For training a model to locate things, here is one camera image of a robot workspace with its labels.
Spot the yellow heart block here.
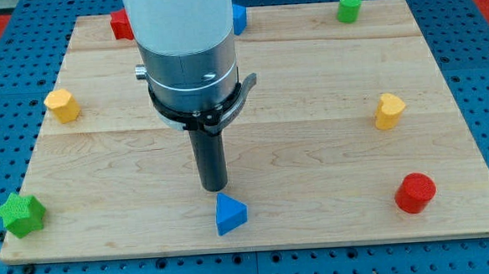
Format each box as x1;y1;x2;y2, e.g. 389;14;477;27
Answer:
374;92;406;131

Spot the blue triangle block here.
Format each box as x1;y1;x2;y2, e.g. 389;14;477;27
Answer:
215;193;248;235

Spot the yellow hexagon block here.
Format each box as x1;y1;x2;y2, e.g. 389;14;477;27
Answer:
44;89;80;124

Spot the black clamp with grey lever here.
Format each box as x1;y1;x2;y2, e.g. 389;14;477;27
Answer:
148;73;257;137

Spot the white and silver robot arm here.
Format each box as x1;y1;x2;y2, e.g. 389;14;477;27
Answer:
122;0;237;131

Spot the red cylinder block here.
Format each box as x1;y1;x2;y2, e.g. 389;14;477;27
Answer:
394;173;437;214

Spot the green cylinder block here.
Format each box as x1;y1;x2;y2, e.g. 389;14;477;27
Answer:
337;0;363;23

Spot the green star block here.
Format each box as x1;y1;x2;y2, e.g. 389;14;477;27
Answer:
0;193;46;239

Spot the wooden board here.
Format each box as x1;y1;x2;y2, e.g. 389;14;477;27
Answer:
0;0;489;265

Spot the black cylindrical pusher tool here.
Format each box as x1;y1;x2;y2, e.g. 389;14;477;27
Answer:
188;130;228;192

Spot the blue cube block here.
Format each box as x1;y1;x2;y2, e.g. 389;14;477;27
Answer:
233;4;248;36

